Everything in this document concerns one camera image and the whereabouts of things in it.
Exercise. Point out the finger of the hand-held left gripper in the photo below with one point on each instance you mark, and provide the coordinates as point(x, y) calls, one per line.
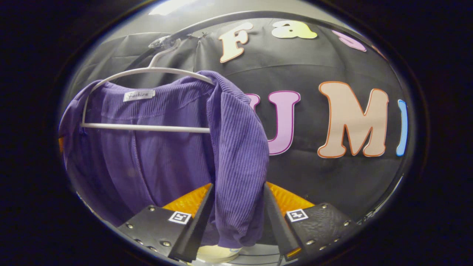
point(61, 145)

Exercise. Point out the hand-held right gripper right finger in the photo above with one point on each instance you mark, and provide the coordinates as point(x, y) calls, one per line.
point(281, 229)

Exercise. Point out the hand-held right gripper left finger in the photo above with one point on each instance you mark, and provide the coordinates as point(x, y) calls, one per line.
point(196, 229)

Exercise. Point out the purple ribbed shirt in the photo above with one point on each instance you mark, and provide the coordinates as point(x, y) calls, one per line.
point(166, 159)

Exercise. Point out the white clothes hanger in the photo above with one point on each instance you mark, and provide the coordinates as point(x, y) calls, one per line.
point(147, 128)

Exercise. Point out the black clothes rack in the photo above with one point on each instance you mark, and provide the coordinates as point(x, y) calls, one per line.
point(229, 16)

